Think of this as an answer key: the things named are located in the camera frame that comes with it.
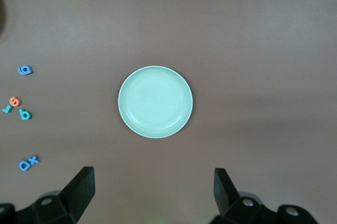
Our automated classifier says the teal foam letter b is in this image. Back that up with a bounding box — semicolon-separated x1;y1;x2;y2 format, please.
18;108;33;121

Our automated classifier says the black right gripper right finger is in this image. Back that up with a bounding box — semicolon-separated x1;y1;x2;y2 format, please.
210;168;319;224

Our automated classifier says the brown table cover sheet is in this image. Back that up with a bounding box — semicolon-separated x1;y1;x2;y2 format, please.
0;0;337;224

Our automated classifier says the orange foam letter e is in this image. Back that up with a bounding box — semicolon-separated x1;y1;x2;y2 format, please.
8;96;22;107

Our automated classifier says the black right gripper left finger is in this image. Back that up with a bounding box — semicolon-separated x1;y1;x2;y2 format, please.
0;166;95;224

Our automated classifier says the mint green round plate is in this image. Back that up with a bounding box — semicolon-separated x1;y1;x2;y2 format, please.
117;65;194;139

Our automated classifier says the blue foam letter g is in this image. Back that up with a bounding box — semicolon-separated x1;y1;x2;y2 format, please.
17;65;34;76

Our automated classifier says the blue foam letter D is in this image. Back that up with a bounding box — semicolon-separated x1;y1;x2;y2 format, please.
18;159;31;173

